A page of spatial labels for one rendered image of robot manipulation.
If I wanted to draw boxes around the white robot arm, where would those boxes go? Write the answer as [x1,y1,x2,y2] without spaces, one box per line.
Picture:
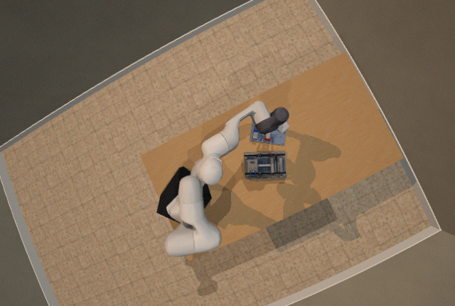
[164,101,289,257]

